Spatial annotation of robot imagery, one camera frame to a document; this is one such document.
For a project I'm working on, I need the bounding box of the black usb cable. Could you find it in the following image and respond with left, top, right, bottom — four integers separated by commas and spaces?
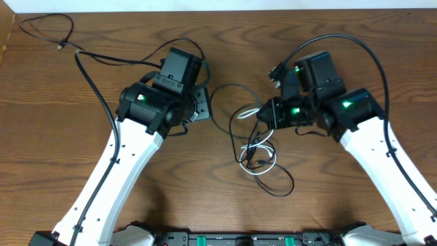
18, 13, 206, 67
208, 83, 296, 198

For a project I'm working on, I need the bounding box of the white usb cable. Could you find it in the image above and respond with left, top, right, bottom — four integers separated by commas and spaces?
236, 107, 277, 176

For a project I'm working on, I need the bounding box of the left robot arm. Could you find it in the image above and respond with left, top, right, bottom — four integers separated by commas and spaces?
29, 47, 212, 245

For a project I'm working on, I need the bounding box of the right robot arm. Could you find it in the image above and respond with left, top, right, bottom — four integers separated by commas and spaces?
257, 51, 436, 245

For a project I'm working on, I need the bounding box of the cardboard box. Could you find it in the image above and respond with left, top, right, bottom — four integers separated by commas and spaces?
0, 0, 16, 62

